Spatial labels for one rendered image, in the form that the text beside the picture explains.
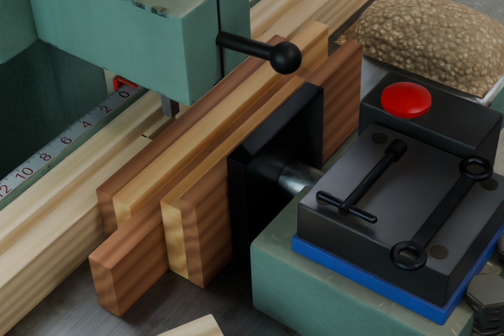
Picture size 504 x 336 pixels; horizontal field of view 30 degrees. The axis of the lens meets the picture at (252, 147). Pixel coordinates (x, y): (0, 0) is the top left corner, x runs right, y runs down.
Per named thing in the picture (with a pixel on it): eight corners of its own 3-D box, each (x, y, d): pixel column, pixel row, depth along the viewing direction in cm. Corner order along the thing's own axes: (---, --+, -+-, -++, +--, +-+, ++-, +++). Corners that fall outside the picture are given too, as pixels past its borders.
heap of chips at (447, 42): (482, 99, 75) (489, 61, 73) (333, 43, 81) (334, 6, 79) (528, 43, 80) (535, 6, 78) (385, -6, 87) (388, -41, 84)
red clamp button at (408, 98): (415, 128, 55) (417, 115, 55) (371, 110, 57) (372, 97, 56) (439, 101, 57) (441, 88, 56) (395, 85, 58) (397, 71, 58)
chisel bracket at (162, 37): (192, 128, 61) (181, 19, 55) (38, 57, 67) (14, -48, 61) (258, 70, 65) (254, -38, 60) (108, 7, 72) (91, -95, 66)
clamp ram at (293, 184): (325, 304, 60) (329, 205, 54) (232, 254, 63) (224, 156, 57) (395, 218, 65) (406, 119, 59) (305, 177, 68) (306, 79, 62)
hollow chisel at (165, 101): (172, 118, 67) (165, 62, 64) (162, 114, 67) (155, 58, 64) (180, 112, 68) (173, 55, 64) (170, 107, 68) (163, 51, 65)
